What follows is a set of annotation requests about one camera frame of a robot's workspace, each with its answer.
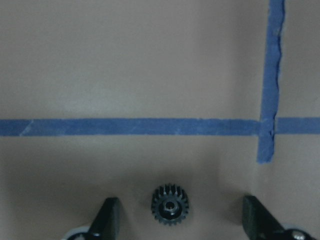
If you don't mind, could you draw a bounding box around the small black bearing gear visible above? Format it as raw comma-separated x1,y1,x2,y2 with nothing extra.
150,183,190,226

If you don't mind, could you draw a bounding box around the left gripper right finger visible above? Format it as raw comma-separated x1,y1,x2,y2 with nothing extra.
242,195,286,240

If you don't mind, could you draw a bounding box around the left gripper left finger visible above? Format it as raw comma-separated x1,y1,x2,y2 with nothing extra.
87,197,120,240

